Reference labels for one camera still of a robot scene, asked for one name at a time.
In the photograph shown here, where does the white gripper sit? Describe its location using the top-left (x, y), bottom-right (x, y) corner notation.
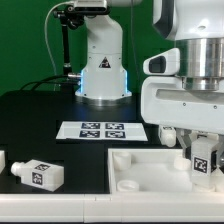
top-left (141, 76), bottom-right (224, 173)

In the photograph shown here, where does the white square tabletop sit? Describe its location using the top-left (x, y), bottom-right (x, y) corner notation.
top-left (108, 149), bottom-right (224, 194)

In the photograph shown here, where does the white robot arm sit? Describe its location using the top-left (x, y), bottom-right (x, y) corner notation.
top-left (75, 0), bottom-right (224, 135)

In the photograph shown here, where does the white marker tag sheet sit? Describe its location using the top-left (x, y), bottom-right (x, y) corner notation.
top-left (56, 121), bottom-right (147, 141)

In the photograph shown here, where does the white left fence piece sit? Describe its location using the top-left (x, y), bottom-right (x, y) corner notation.
top-left (0, 150), bottom-right (5, 174)

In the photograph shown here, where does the white front fence rail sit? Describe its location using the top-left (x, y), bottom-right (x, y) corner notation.
top-left (0, 193), bottom-right (224, 223)

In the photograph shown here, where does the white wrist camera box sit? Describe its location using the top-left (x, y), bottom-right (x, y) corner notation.
top-left (143, 48), bottom-right (180, 76)

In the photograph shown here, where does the black cables bundle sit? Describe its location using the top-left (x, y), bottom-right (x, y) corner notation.
top-left (19, 75), bottom-right (81, 92)

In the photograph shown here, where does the black camera stand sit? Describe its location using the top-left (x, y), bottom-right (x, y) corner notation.
top-left (53, 6), bottom-right (84, 91)

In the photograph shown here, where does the grey cable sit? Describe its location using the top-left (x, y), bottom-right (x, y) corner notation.
top-left (44, 1), bottom-right (75, 92)

